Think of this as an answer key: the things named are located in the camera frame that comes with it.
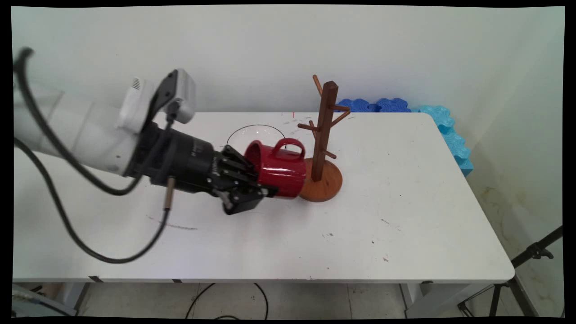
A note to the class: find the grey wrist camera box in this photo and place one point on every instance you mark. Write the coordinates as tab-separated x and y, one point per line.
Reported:
182	96

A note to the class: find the black tripod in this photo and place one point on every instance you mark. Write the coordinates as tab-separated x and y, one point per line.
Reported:
535	249

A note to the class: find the red ceramic mug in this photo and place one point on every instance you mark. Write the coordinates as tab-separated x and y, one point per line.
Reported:
281	175

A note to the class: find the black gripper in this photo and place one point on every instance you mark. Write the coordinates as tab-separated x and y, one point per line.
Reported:
184	162

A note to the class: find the brown wooden mug tree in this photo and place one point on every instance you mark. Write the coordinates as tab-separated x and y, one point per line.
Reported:
326	112

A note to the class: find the white plate with black rim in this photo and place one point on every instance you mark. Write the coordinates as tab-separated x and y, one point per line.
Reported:
256	135

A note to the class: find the dark blue foam mat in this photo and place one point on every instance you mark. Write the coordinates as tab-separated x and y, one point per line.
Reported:
360	105

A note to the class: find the light blue foam mat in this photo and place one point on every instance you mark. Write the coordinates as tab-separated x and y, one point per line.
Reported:
452	139

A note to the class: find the white table leg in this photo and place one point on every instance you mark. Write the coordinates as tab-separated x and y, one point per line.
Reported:
423	299
74	294

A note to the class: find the white ribbed camera bracket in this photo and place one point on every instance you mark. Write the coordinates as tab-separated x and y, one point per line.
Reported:
135	105

